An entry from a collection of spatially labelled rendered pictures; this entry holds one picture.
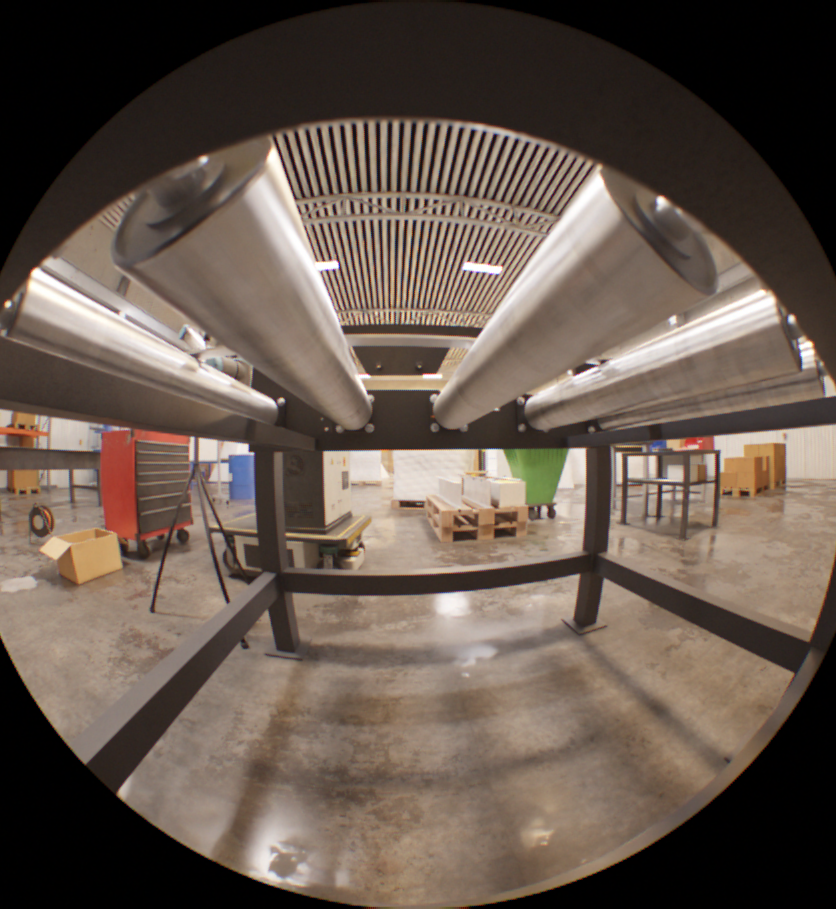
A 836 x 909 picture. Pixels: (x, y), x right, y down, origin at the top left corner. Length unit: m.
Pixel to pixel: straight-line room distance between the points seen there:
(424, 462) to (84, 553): 4.01
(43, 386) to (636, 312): 0.41
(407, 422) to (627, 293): 0.82
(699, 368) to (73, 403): 0.68
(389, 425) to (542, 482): 2.72
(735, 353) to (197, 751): 1.27
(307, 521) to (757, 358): 1.73
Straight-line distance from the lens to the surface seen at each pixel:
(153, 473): 2.50
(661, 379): 0.54
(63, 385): 0.28
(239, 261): 0.18
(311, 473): 1.61
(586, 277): 0.22
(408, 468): 4.38
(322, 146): 9.05
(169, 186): 0.19
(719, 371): 0.49
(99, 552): 2.29
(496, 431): 0.99
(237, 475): 6.09
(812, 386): 0.74
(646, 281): 0.20
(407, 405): 0.95
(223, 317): 0.22
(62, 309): 0.42
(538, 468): 3.42
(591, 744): 0.91
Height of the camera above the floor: 0.71
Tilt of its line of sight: 1 degrees up
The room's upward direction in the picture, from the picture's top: 1 degrees counter-clockwise
